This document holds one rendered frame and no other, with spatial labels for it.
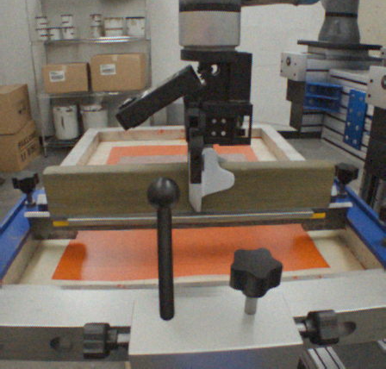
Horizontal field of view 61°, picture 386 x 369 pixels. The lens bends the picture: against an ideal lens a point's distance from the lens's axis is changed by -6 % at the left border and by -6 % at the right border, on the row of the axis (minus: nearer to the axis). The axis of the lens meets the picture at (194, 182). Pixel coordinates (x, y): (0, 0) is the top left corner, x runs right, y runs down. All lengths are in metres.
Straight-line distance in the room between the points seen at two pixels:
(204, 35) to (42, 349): 0.36
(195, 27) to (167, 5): 3.76
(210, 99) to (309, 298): 0.26
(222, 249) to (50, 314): 0.31
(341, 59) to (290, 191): 0.89
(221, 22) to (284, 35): 3.96
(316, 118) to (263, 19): 3.07
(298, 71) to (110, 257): 0.91
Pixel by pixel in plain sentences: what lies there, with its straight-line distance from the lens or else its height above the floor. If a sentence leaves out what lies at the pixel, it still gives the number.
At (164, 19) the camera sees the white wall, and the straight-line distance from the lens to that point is 4.17.
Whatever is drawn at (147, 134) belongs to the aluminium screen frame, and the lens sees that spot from 1.10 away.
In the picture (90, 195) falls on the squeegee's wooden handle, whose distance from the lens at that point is 0.49.
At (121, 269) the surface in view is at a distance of 0.53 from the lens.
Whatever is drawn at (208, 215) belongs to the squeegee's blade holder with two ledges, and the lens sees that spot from 0.49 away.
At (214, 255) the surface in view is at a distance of 0.55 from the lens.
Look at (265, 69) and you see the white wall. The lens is 4.33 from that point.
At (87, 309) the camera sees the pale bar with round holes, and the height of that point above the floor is 1.04.
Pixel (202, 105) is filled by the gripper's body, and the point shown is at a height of 1.19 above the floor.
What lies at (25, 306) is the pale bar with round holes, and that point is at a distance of 0.37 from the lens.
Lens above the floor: 1.28
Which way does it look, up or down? 24 degrees down
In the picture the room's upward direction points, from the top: straight up
